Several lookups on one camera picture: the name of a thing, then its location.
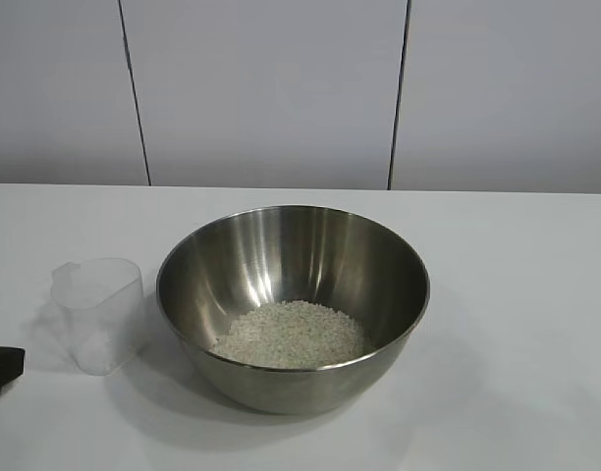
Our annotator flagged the clear plastic measuring cup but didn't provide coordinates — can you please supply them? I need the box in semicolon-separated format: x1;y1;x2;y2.
49;257;147;377

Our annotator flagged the stainless steel mixing bowl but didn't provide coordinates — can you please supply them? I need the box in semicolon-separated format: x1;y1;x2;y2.
155;205;432;415

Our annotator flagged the white uncooked rice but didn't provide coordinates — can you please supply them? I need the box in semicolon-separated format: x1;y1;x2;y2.
210;299;373;369

